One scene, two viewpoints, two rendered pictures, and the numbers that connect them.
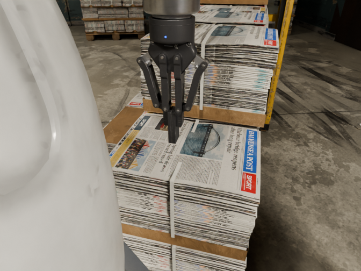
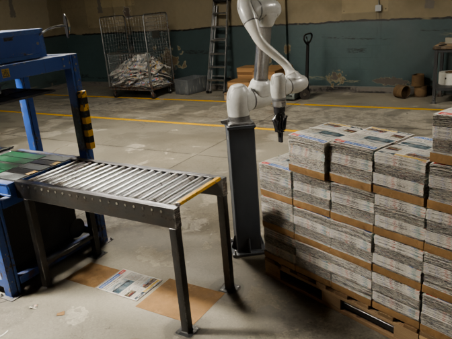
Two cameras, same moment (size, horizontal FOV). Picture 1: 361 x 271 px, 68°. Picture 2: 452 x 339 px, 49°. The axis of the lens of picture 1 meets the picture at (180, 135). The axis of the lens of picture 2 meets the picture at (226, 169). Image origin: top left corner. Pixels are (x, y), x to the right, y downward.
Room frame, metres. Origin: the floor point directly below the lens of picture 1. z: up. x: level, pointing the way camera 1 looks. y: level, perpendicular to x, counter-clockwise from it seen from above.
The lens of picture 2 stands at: (2.11, -2.73, 1.84)
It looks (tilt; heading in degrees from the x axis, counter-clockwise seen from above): 19 degrees down; 128
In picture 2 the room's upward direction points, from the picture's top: 5 degrees counter-clockwise
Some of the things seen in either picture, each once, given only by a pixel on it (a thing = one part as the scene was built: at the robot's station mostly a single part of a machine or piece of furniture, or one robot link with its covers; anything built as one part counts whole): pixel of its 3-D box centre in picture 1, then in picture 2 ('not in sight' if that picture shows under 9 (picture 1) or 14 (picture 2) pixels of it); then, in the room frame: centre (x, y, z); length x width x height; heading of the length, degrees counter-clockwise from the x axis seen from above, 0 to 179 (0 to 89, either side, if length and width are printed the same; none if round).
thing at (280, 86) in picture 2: not in sight; (280, 85); (0.47, 0.03, 1.30); 0.13 x 0.11 x 0.16; 72
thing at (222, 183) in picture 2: not in sight; (142, 175); (-0.35, -0.49, 0.74); 1.34 x 0.05 x 0.12; 5
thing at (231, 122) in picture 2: not in sight; (236, 119); (0.06, 0.09, 1.03); 0.22 x 0.18 x 0.06; 43
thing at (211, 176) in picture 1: (206, 168); (350, 237); (1.01, -0.12, 0.42); 1.17 x 0.39 x 0.83; 166
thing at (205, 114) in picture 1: (210, 94); not in sight; (0.86, -0.10, 0.86); 0.28 x 0.06 x 0.04; 163
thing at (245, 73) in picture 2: not in sight; (260, 82); (-3.15, 5.40, 0.28); 1.20 x 0.83 x 0.57; 5
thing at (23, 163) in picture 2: not in sight; (16, 169); (-1.34, -0.84, 0.75); 0.70 x 0.65 x 0.10; 5
